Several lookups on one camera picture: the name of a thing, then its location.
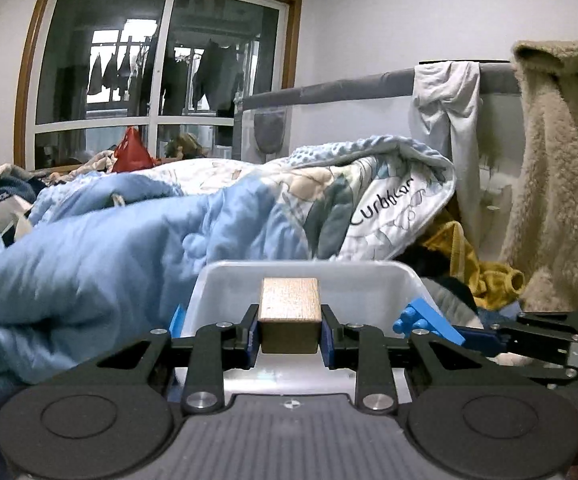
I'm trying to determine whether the white plastic bin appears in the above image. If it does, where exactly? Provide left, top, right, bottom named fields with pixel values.
left=171, top=260, right=436, bottom=400

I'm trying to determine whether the yellow garment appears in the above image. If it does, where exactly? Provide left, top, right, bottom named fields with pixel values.
left=419, top=210, right=526, bottom=311

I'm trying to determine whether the grey white hanging garment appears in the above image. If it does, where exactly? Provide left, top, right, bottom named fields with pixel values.
left=409, top=61, right=481, bottom=244

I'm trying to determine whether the patchwork knitted blanket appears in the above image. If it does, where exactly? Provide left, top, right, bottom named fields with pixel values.
left=0, top=164, right=46, bottom=246

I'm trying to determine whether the wooden block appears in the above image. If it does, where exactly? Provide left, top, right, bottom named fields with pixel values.
left=257, top=278, right=321, bottom=354

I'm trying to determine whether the light blue quilt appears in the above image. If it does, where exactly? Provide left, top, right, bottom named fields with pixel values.
left=0, top=136, right=457, bottom=398

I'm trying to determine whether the blue toy brick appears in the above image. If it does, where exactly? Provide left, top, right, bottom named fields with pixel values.
left=392, top=298, right=465, bottom=346

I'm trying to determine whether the red bag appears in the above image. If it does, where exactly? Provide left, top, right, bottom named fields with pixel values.
left=112, top=126, right=160, bottom=174

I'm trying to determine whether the window with wooden frame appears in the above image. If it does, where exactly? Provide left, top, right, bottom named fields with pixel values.
left=12, top=0, right=303, bottom=172

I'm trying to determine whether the grey bed rail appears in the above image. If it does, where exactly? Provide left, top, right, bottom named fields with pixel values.
left=233, top=60, right=524, bottom=165

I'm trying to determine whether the beige fleece blanket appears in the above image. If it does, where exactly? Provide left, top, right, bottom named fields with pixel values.
left=501, top=40, right=578, bottom=312

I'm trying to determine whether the small light blue piece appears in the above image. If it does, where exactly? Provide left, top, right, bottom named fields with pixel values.
left=169, top=304, right=186, bottom=338

